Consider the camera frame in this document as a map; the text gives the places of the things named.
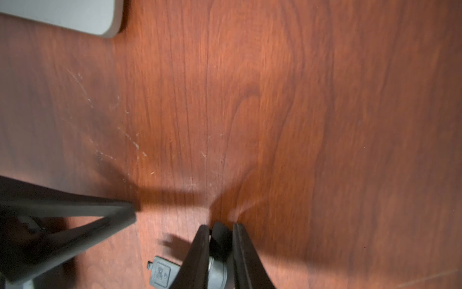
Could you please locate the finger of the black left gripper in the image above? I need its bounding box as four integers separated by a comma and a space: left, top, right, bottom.
1, 177, 136, 285

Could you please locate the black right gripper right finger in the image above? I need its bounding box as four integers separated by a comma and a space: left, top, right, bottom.
232, 223, 276, 289

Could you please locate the black wireless mouse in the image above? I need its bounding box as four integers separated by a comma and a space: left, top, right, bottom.
146, 221, 235, 289

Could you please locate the silver laptop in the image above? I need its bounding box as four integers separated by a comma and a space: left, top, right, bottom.
1, 0, 124, 38

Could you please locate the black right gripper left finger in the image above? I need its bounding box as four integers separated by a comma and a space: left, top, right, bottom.
170, 225, 210, 289

